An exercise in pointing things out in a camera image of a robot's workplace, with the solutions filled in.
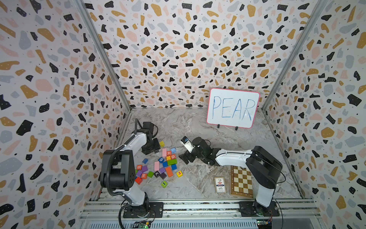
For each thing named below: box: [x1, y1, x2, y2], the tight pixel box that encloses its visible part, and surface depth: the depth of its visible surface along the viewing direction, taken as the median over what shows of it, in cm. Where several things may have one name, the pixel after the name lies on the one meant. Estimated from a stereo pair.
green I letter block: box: [160, 180, 169, 189], surface depth 83 cm
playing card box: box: [214, 176, 227, 195], surface depth 83 cm
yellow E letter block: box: [175, 170, 184, 178], surface depth 87 cm
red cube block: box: [134, 176, 143, 185], surface depth 83 cm
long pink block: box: [153, 161, 160, 172], surface depth 90 cm
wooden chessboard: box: [230, 165, 254, 199], surface depth 81 cm
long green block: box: [167, 158, 178, 166], surface depth 93 cm
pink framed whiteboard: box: [206, 87, 261, 129], surface depth 105 cm
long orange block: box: [165, 166, 174, 178], surface depth 89 cm
